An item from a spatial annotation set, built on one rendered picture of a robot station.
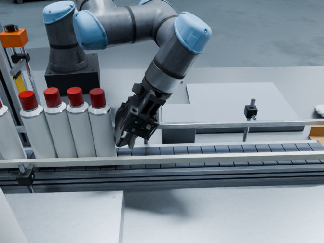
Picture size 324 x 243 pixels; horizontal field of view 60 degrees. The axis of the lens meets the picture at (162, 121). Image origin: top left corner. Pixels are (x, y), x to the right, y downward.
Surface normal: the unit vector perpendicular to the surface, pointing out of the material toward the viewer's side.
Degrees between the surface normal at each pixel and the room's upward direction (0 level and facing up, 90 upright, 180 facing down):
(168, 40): 64
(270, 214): 0
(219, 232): 0
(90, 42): 111
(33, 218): 0
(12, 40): 90
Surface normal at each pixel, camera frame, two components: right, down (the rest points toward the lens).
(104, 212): 0.00, -0.81
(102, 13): 0.20, -0.40
